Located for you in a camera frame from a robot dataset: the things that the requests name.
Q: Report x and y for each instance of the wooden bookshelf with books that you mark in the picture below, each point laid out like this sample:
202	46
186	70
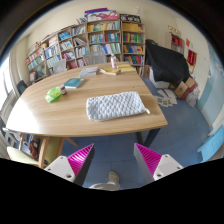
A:
124	39

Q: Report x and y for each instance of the red hanging decoration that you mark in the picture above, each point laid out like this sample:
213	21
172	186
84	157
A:
191	59

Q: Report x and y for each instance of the white bottle red label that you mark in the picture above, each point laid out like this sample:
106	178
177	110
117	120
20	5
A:
113	61

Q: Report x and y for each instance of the white chair at far side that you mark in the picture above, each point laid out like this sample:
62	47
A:
59	66

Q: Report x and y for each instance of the green plastic bag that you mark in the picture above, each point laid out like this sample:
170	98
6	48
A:
53	94

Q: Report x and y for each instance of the grey mesh chair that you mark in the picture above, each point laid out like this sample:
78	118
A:
92	58

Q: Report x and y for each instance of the wooden table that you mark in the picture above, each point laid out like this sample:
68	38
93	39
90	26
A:
66	118

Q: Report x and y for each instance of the teal book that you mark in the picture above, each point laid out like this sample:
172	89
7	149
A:
73	82

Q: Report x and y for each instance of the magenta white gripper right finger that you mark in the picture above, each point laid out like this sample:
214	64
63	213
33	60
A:
154	166

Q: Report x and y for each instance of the black cloth cover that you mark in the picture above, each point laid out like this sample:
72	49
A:
168	65

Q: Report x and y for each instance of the blue board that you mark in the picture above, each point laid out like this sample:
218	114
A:
211	145

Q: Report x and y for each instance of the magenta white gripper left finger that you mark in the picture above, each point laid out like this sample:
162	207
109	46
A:
73	168

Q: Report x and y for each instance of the green cushioned chair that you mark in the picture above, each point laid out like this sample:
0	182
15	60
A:
39	151

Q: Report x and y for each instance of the small dark jar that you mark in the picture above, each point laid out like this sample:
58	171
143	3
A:
63	89

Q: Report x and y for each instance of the white textured towel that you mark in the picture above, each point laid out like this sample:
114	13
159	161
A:
107	107

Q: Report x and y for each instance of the papers on floor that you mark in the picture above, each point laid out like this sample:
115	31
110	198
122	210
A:
166	98

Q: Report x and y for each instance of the white storage box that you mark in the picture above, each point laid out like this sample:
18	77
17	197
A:
157	84

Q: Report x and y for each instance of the yellow notebook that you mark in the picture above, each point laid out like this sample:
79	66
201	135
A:
126	68

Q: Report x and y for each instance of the cardboard box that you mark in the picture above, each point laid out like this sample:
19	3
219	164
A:
185	87

